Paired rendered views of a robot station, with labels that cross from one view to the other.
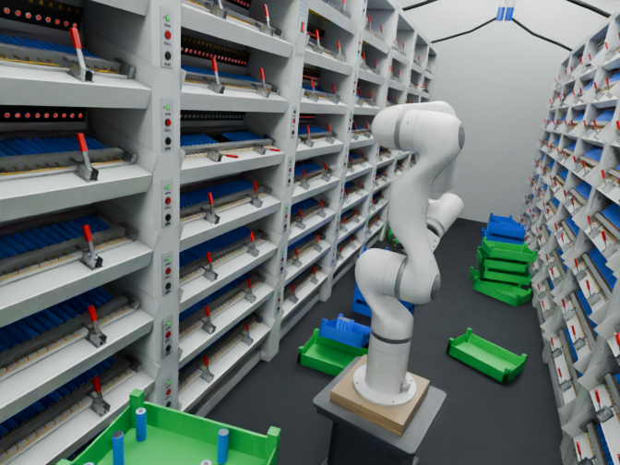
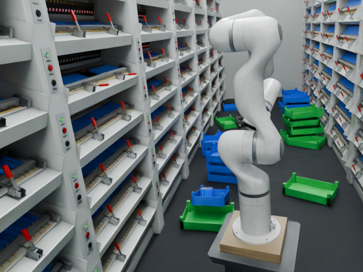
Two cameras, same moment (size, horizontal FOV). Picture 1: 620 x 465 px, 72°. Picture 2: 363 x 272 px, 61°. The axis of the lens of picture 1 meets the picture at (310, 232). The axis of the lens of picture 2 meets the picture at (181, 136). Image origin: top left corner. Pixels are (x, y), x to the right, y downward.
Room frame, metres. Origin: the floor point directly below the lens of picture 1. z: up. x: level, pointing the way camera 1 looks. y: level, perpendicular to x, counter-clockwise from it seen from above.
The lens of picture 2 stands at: (0.08, 0.10, 1.10)
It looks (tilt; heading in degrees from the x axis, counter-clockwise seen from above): 18 degrees down; 354
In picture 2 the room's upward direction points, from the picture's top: 6 degrees counter-clockwise
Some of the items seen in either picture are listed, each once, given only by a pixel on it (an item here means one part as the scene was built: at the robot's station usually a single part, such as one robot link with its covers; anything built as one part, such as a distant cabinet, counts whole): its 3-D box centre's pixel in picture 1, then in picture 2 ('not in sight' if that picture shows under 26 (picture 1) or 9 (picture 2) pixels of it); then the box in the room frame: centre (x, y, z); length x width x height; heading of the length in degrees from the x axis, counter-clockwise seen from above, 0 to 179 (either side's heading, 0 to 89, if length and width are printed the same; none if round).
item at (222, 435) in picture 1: (222, 447); not in sight; (0.61, 0.12, 0.52); 0.02 x 0.02 x 0.06
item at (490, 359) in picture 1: (485, 353); (310, 188); (1.82, -0.91, 0.04); 0.30 x 0.20 x 0.08; 44
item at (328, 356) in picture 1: (337, 354); (208, 215); (1.68, -0.18, 0.04); 0.30 x 0.20 x 0.08; 69
